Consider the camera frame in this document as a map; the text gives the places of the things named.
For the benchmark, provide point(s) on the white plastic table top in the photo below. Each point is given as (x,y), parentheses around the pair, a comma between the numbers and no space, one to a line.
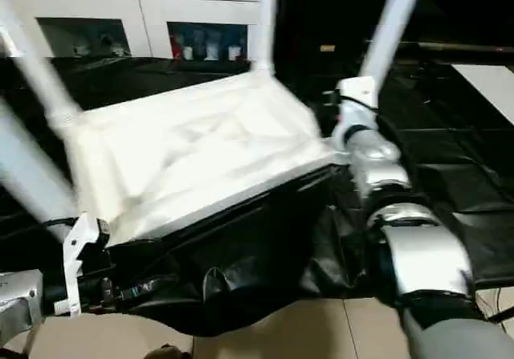
(180,142)

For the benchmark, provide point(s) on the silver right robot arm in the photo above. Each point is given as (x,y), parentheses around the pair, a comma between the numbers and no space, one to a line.
(421,250)

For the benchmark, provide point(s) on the small yellow label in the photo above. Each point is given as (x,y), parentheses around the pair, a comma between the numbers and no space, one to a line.
(327,48)

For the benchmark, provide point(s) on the black metal bar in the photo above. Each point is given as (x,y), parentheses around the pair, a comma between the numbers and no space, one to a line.
(462,47)

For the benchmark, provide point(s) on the white flat board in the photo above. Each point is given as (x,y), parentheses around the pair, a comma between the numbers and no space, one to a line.
(486,90)

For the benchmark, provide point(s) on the black work surface mat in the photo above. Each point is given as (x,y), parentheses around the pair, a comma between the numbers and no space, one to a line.
(261,262)

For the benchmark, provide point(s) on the white glass-door cabinet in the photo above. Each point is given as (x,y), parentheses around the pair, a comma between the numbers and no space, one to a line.
(140,7)

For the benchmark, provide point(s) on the black tripod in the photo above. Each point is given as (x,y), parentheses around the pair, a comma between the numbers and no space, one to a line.
(502,316)

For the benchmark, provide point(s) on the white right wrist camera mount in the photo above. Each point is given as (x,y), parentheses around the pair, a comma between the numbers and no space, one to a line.
(357,94)

